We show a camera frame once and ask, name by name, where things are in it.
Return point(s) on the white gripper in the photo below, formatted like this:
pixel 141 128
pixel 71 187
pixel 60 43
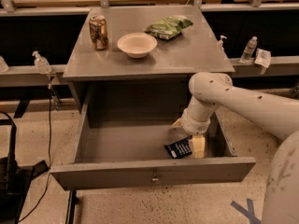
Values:
pixel 195 124

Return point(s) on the dark blue rxbar wrapper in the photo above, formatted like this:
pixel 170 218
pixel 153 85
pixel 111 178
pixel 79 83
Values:
pixel 179 149

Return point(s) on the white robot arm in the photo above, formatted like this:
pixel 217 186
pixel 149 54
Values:
pixel 275 114

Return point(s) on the metal drawer knob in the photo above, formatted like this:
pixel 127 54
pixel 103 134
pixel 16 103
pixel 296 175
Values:
pixel 155 179

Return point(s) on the grey cabinet with counter top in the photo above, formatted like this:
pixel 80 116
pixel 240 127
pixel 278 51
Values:
pixel 195 50

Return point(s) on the grey open top drawer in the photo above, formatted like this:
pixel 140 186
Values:
pixel 121 139

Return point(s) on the black bar under drawer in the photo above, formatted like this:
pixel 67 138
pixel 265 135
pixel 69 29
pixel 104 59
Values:
pixel 72 202

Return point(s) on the small white pump bottle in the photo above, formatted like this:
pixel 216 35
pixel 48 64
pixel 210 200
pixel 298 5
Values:
pixel 221 41

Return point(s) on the clear water bottle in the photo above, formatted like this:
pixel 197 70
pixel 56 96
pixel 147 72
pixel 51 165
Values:
pixel 249 49

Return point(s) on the white bowl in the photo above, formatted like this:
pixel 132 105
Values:
pixel 137 45

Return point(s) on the blue tape cross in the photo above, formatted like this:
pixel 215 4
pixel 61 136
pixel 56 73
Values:
pixel 248 211

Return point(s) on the white plastic packet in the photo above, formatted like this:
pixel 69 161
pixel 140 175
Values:
pixel 263 57

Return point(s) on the green chip bag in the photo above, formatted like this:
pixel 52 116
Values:
pixel 169 27

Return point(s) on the brown soda can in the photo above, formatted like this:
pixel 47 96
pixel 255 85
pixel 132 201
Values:
pixel 98 32

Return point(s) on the clear pump sanitizer bottle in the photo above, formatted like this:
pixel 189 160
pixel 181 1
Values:
pixel 41 63

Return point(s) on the black floor stand base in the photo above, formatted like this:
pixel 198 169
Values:
pixel 14 180

